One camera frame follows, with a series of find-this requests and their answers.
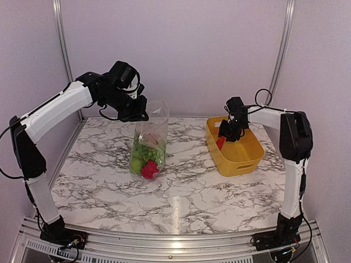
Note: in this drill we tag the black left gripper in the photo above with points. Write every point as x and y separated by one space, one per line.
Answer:
136 114

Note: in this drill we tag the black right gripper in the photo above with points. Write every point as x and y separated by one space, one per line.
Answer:
222 131

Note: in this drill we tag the red toy chili pepper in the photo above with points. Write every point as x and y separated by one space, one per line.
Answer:
220 142

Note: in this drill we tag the dark green toy broccoli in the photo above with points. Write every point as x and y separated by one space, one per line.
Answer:
149 148

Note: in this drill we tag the clear zip top bag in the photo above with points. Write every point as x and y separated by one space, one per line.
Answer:
157 125

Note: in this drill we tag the light green toy cabbage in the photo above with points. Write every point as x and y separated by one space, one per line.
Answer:
136 165

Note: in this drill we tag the red toy tomato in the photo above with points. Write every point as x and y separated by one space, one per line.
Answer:
150 170

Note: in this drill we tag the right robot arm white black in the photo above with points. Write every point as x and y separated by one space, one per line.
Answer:
295 146

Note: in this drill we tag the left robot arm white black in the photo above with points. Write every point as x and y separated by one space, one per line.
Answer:
121 91

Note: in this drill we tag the yellow plastic basket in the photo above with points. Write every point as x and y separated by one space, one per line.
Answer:
233 158

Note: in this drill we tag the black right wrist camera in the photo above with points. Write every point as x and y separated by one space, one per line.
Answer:
235 105

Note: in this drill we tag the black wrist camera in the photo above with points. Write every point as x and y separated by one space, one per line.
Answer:
235 105
122 75

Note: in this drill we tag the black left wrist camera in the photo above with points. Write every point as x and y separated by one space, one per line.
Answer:
122 75

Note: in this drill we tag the right aluminium frame post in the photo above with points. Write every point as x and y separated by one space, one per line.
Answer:
283 47

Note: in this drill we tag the aluminium frame post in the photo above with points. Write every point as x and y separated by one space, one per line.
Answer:
283 47
62 40

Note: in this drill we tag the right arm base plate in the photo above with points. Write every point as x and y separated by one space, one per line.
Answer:
271 240

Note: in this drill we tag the front aluminium rail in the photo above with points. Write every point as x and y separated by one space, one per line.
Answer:
114 246

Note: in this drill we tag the left aluminium frame post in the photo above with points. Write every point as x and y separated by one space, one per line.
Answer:
62 40

